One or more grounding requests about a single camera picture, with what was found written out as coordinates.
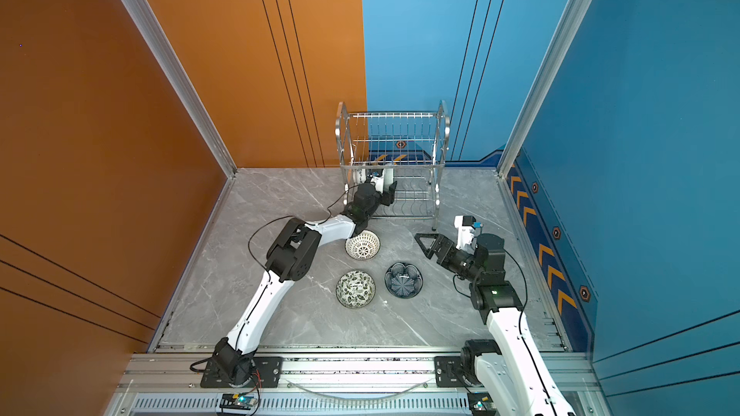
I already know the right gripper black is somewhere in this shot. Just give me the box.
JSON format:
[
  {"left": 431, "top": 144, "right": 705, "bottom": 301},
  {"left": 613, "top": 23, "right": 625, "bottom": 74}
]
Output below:
[{"left": 416, "top": 235, "right": 485, "bottom": 286}]

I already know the blue floral white bowl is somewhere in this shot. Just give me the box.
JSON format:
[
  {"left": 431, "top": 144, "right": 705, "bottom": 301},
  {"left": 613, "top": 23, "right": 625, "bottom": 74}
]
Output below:
[{"left": 353, "top": 169, "right": 368, "bottom": 186}]

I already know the stainless steel dish rack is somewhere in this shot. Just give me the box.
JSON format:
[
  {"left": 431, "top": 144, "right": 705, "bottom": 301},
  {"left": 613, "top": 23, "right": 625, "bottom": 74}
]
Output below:
[{"left": 335, "top": 100, "right": 451, "bottom": 229}]

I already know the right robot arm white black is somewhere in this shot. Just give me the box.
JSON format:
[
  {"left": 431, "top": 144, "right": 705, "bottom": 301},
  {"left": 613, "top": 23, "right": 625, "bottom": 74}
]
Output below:
[{"left": 414, "top": 233, "right": 575, "bottom": 415}]

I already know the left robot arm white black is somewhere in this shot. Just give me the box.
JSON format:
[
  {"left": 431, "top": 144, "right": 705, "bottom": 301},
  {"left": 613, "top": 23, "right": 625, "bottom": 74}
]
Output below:
[{"left": 207, "top": 177, "right": 397, "bottom": 388}]

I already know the dark blue petal bowl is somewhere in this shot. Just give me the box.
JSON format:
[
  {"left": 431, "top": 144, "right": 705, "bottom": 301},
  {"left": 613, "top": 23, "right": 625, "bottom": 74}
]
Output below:
[{"left": 385, "top": 262, "right": 423, "bottom": 300}]

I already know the white brown lattice bowl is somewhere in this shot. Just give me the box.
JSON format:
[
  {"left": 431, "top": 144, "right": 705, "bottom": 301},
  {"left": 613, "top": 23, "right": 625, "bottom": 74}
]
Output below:
[{"left": 345, "top": 230, "right": 381, "bottom": 261}]

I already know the right green circuit board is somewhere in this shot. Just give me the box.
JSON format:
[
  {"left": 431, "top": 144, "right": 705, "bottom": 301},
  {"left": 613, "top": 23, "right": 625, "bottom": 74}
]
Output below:
[{"left": 468, "top": 393, "right": 496, "bottom": 416}]

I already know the green circuit board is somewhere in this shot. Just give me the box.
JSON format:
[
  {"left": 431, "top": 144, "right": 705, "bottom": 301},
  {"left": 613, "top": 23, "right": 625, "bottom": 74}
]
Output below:
[
  {"left": 468, "top": 393, "right": 496, "bottom": 416},
  {"left": 218, "top": 393, "right": 260, "bottom": 415}
]

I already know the left green circuit board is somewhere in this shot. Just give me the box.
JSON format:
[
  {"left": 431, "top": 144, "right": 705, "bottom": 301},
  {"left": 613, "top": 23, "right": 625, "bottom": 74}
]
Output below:
[{"left": 218, "top": 393, "right": 260, "bottom": 415}]

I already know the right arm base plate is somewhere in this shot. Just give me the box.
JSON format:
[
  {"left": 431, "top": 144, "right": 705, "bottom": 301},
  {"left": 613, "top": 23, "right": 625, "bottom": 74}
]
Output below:
[{"left": 434, "top": 356, "right": 480, "bottom": 388}]

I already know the clear cable on rail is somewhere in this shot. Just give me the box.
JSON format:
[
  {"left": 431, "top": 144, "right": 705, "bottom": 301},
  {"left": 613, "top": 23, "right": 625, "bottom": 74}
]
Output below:
[{"left": 281, "top": 377, "right": 436, "bottom": 403}]

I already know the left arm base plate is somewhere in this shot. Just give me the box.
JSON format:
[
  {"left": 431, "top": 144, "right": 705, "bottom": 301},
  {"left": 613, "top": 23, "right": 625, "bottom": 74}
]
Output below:
[{"left": 200, "top": 356, "right": 283, "bottom": 388}]

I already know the aluminium front rail frame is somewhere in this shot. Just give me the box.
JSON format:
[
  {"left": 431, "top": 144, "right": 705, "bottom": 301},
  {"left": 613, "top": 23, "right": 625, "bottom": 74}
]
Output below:
[{"left": 105, "top": 347, "right": 486, "bottom": 415}]

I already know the right aluminium corner post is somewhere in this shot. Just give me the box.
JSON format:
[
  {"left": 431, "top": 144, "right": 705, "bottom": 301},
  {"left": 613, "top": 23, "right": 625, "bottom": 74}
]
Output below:
[{"left": 496, "top": 0, "right": 593, "bottom": 179}]

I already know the aluminium corner post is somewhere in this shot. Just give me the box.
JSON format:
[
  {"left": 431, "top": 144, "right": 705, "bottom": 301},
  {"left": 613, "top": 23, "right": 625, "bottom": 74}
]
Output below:
[
  {"left": 121, "top": 0, "right": 237, "bottom": 179},
  {"left": 496, "top": 0, "right": 593, "bottom": 179}
]

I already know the left aluminium corner post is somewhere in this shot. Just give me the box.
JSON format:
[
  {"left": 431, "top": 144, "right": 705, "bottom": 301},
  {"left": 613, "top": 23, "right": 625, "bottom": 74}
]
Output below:
[{"left": 121, "top": 0, "right": 237, "bottom": 179}]

